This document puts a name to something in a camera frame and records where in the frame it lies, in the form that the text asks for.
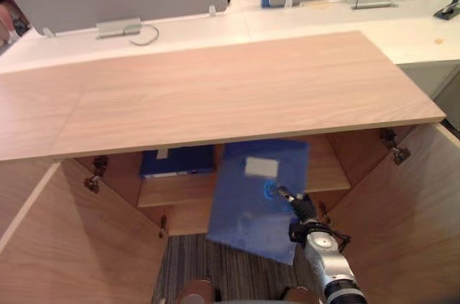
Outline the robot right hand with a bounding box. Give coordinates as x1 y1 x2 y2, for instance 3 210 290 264
275 185 320 225

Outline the blue plastic folder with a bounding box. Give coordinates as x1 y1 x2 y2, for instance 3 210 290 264
206 138 312 266

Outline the wooden cabinet door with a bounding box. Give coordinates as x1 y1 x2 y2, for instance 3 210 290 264
0 158 167 304
324 122 460 304

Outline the wooden cabinet shelf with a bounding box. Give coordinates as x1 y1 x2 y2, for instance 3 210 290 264
137 170 352 208

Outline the wooden office cabinet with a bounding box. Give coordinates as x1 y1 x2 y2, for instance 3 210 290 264
0 30 447 240

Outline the robot right leg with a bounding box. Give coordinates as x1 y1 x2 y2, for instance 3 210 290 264
281 285 325 304

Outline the robot leg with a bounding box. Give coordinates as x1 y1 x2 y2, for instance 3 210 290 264
281 285 325 304
178 276 217 304

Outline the blue box file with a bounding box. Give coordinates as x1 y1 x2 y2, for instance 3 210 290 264
139 145 217 180

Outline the robot left leg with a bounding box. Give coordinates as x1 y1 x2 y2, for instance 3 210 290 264
178 276 217 304

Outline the black desk device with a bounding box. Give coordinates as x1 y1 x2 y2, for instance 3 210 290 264
433 0 460 19

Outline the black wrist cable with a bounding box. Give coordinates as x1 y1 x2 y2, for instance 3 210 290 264
322 224 352 254

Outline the white desk pedestal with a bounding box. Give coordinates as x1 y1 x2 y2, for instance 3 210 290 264
396 62 460 103

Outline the grey cable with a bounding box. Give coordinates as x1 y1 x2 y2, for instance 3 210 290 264
129 23 160 47

